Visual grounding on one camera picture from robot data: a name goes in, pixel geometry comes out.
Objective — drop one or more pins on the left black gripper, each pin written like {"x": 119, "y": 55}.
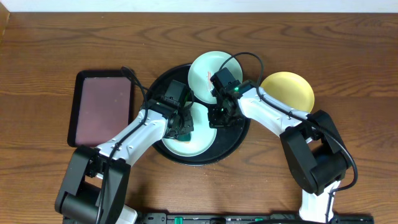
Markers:
{"x": 189, "y": 118}

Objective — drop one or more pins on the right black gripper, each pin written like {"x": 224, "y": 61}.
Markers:
{"x": 214, "y": 122}

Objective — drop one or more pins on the light blue plate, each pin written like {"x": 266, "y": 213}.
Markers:
{"x": 202, "y": 136}
{"x": 201, "y": 71}

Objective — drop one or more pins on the yellow plate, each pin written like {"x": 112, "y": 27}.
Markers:
{"x": 290, "y": 89}

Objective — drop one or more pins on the green yellow sponge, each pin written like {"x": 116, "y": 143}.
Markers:
{"x": 184, "y": 137}

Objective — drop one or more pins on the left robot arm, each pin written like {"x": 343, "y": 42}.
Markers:
{"x": 95, "y": 184}

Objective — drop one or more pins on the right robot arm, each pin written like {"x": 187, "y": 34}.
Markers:
{"x": 313, "y": 148}

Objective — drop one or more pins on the round black tray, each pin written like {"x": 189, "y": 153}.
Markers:
{"x": 227, "y": 140}

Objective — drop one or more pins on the rectangular black tray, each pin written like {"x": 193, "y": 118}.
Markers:
{"x": 102, "y": 107}

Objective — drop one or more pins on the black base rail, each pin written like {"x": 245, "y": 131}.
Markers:
{"x": 163, "y": 218}

